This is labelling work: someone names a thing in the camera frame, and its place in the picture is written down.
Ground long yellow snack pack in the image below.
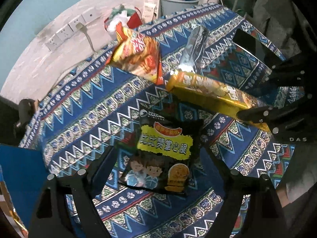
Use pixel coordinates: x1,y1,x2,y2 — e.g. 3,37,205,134
165,71,266,120

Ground black yellow snack bag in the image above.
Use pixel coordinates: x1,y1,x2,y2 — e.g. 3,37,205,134
119,105,204,197

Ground silver foil snack bag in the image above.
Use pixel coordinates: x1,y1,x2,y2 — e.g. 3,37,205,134
178,25,209,74

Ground orange spicy chips bag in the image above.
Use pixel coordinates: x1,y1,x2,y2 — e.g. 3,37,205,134
105,23,163,85

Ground cardboard box blue tape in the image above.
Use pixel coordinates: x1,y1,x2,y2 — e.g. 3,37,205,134
1,145,48,228

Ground grey-blue trash bin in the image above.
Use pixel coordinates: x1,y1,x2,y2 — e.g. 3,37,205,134
160,0,200,16

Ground red white paper bag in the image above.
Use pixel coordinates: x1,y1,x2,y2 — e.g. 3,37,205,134
104,4,142,33

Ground white red small carton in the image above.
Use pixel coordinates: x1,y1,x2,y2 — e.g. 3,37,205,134
142,0,161,23

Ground grey power cable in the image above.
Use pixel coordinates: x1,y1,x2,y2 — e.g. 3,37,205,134
76,22,97,54

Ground white wall socket strip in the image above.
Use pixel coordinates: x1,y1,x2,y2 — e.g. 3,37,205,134
45,7,101,51

